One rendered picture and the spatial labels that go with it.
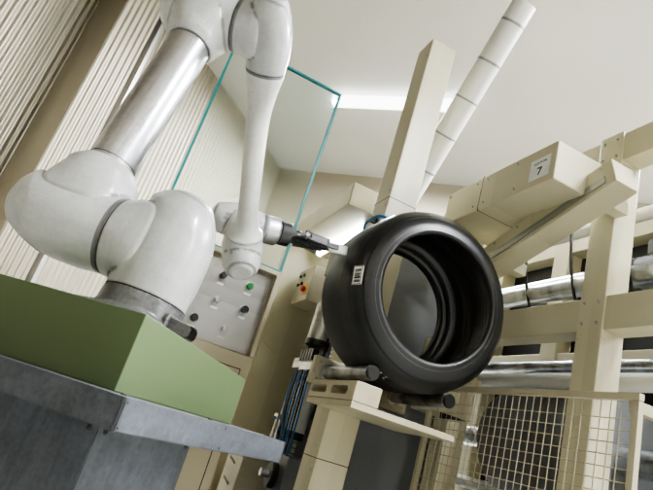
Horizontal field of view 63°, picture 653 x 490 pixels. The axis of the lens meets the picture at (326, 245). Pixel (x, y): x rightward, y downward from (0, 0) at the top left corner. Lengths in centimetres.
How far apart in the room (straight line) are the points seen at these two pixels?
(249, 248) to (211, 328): 81
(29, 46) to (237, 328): 262
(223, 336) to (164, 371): 135
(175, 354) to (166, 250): 20
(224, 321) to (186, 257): 126
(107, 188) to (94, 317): 30
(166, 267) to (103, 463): 32
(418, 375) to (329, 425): 45
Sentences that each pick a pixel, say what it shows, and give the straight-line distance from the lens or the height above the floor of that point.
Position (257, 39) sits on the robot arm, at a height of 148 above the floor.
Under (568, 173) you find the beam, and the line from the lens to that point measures 193.
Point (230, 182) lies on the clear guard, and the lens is 234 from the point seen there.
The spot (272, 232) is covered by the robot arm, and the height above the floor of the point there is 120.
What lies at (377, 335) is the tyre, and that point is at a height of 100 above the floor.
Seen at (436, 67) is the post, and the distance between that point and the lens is 263.
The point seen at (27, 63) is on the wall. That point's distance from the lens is 418.
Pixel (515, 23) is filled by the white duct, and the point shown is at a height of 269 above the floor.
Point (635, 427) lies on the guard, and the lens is 155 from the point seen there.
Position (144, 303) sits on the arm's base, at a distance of 97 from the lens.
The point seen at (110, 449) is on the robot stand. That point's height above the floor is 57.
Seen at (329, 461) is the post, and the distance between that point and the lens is 201.
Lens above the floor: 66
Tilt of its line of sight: 20 degrees up
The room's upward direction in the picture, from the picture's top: 17 degrees clockwise
